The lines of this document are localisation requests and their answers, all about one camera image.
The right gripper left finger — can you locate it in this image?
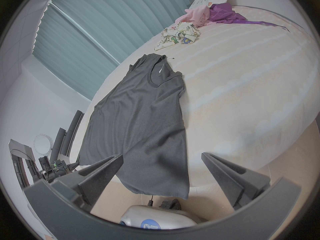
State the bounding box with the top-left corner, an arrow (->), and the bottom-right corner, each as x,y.
51,154 -> 124,212

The dark grey chest of drawers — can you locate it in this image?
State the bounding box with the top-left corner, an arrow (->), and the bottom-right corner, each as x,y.
66,110 -> 85,157

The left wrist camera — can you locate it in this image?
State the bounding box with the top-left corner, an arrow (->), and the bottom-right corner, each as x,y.
38,156 -> 52,174

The blue-green curtain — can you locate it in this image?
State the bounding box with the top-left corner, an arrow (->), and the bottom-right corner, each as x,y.
32,3 -> 120,101
50,0 -> 195,64

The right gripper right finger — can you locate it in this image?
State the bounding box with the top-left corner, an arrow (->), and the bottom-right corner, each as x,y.
201,151 -> 272,208

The bed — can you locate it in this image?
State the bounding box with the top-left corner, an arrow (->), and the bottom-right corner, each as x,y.
76,0 -> 317,199

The round wall mirror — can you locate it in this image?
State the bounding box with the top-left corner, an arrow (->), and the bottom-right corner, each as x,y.
34,133 -> 52,155

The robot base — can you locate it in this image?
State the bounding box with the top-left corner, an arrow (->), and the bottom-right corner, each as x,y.
119,195 -> 209,231

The cream printed garment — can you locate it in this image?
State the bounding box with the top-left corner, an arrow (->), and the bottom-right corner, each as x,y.
154,23 -> 201,51

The pink garment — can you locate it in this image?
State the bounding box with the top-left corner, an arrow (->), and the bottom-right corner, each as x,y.
175,5 -> 217,27

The black sleeveless top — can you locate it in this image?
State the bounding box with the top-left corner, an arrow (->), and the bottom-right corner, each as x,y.
78,54 -> 190,200

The purple satin garment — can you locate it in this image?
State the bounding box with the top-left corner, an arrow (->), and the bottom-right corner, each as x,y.
209,3 -> 290,32

